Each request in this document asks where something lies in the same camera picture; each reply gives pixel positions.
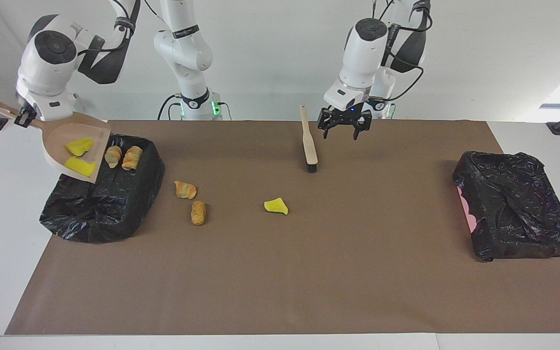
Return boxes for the beige plastic dustpan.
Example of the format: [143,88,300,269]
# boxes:
[0,99,111,184]

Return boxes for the beige hand brush black bristles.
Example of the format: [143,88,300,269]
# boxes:
[300,105,318,174]

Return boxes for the black base cable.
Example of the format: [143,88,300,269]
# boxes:
[157,94,183,121]

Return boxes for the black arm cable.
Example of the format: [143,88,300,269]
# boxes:
[367,0,431,104]
[78,0,164,54]

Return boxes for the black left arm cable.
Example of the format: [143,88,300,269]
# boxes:
[367,0,431,104]

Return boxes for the pale striped bread piece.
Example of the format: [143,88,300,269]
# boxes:
[122,145,143,171]
[105,146,123,169]

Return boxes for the black bag lined bin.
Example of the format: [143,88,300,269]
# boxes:
[39,136,165,244]

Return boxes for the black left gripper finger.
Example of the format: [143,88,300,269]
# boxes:
[354,113,373,140]
[318,109,335,140]

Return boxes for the orange croissant piece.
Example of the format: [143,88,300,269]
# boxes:
[174,180,197,200]

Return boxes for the yellow green sponge piece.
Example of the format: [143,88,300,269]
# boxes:
[65,137,94,157]
[264,197,289,215]
[64,157,97,177]

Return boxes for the brown bread roll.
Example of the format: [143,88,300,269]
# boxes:
[191,201,207,226]

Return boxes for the brown table mat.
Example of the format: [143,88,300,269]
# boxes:
[5,120,560,335]

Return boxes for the pink bin with black bag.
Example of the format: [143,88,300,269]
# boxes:
[453,151,560,263]

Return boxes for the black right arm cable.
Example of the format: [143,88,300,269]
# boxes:
[78,0,164,54]

